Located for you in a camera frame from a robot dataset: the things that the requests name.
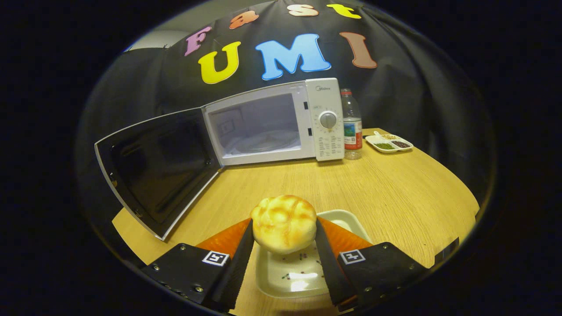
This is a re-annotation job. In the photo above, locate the clear plastic water bottle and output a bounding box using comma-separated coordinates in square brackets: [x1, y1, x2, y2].
[341, 89, 363, 160]

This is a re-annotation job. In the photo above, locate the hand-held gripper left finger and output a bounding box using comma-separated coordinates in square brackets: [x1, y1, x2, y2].
[140, 218, 255, 313]

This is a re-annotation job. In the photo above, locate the golden bread bun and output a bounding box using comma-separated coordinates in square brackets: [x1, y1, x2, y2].
[250, 195, 317, 255]

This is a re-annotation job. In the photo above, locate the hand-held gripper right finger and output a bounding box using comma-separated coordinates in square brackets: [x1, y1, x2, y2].
[314, 217, 429, 313]

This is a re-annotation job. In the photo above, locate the small cream rectangular dish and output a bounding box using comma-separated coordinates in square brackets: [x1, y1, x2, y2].
[256, 209, 371, 299]

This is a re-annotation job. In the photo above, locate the white divided bean dish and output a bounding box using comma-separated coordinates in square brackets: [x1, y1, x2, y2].
[364, 131, 414, 153]

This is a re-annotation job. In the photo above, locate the white microwave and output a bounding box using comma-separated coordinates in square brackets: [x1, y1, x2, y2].
[94, 78, 345, 241]

